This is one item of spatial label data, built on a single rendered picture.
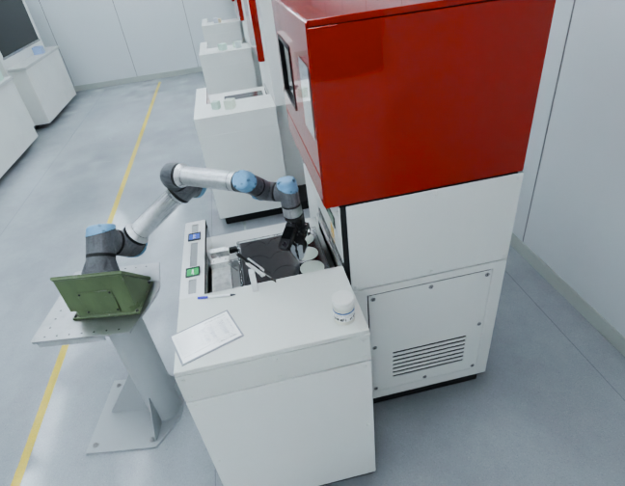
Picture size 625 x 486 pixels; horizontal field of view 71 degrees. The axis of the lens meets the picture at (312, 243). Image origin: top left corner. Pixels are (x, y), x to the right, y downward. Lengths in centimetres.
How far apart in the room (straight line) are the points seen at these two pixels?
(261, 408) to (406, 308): 74
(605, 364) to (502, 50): 184
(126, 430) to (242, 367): 130
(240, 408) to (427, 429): 108
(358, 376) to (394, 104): 91
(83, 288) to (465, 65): 158
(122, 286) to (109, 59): 816
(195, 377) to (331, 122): 89
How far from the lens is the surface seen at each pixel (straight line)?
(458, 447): 233
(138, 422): 264
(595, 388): 271
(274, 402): 159
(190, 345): 149
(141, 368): 227
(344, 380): 157
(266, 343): 142
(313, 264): 179
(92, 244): 200
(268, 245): 194
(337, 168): 145
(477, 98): 156
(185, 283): 175
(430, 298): 194
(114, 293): 189
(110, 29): 967
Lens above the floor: 200
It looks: 35 degrees down
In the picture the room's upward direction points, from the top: 7 degrees counter-clockwise
